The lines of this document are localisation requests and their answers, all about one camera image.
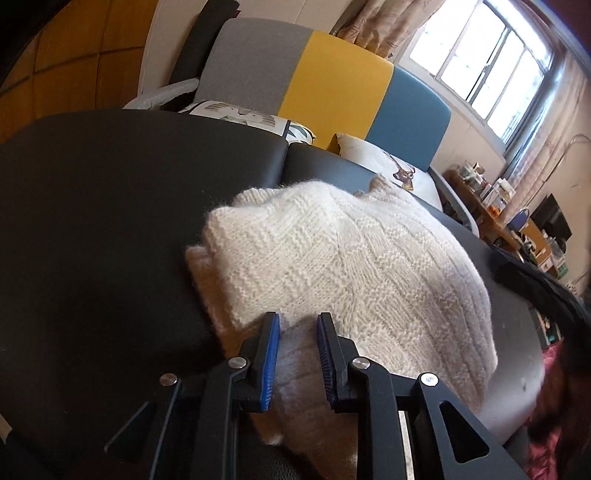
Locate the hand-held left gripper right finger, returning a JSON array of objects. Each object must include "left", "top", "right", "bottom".
[{"left": 315, "top": 311, "right": 529, "bottom": 480}]

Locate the wooden desk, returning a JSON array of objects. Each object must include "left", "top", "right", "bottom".
[{"left": 445, "top": 170, "right": 552, "bottom": 273}]

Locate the cream knitted sweater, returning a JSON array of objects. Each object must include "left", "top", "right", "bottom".
[{"left": 185, "top": 173, "right": 499, "bottom": 480}]

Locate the patterned beige curtain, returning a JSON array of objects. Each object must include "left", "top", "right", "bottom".
[{"left": 332, "top": 0, "right": 444, "bottom": 61}]

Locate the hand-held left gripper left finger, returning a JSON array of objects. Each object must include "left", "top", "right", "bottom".
[{"left": 104, "top": 311, "right": 282, "bottom": 480}]

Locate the cat print pillow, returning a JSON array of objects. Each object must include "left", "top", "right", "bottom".
[{"left": 178, "top": 99, "right": 317, "bottom": 141}]

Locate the black rolled mat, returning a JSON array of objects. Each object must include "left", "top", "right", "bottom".
[{"left": 171, "top": 0, "right": 241, "bottom": 86}]

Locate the large barred window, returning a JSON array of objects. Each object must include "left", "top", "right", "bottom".
[{"left": 409, "top": 0, "right": 555, "bottom": 144}]

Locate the deer print pillow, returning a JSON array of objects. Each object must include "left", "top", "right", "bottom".
[{"left": 336, "top": 133, "right": 444, "bottom": 208}]

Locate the black monitor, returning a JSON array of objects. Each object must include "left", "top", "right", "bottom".
[{"left": 531, "top": 194, "right": 573, "bottom": 241}]

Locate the cluster of small desk containers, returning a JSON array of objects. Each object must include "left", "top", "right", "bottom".
[{"left": 455, "top": 161, "right": 515, "bottom": 215}]

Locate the pink blanket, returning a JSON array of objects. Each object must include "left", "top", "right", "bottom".
[{"left": 526, "top": 342, "right": 591, "bottom": 480}]

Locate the pale sheer curtain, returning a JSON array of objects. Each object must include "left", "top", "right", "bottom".
[{"left": 501, "top": 51, "right": 591, "bottom": 204}]

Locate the grey yellow blue sofa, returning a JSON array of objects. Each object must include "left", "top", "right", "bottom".
[{"left": 122, "top": 17, "right": 481, "bottom": 232}]

